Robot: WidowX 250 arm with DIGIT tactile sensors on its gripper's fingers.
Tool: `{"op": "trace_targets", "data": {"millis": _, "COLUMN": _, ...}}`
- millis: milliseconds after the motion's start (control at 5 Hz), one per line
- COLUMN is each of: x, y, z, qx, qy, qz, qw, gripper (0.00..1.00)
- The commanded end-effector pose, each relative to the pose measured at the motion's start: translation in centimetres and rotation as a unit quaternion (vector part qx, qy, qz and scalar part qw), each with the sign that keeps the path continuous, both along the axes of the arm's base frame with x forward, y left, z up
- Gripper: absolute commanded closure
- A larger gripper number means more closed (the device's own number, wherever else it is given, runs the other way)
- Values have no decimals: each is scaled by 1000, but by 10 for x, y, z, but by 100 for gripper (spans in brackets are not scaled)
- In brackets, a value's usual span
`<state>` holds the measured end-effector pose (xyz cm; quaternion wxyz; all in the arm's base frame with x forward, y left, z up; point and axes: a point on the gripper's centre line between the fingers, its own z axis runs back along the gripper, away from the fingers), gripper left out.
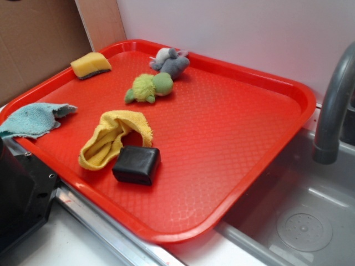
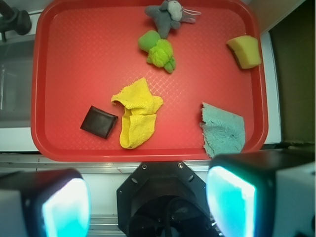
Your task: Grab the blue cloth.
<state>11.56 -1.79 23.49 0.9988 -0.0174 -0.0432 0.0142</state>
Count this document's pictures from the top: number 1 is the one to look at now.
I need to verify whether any light blue cloth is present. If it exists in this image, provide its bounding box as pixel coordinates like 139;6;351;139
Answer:
1;103;77;139

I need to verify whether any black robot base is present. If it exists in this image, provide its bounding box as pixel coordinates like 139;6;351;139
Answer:
1;140;58;254

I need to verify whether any yellow cloth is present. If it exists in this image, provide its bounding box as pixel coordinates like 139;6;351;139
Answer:
78;110;153;171

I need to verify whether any red plastic tray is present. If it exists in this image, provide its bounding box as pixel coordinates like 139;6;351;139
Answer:
1;40;316;244

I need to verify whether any black rectangular block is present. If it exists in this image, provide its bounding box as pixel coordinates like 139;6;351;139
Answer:
112;146;161;186

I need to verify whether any green plush turtle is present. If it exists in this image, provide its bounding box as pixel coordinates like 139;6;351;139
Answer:
124;73;174;104

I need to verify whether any grey plush mouse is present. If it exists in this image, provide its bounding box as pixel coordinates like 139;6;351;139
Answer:
149;48;190;80

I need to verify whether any yellow sponge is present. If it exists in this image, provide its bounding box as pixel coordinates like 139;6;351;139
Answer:
70;52;112;79

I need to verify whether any grey sink basin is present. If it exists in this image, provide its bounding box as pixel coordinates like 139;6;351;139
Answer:
216;109;354;265

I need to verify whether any grey faucet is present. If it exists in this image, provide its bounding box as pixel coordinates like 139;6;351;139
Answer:
312;43;354;165

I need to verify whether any brown cardboard panel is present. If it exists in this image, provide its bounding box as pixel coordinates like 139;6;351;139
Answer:
1;1;126;106

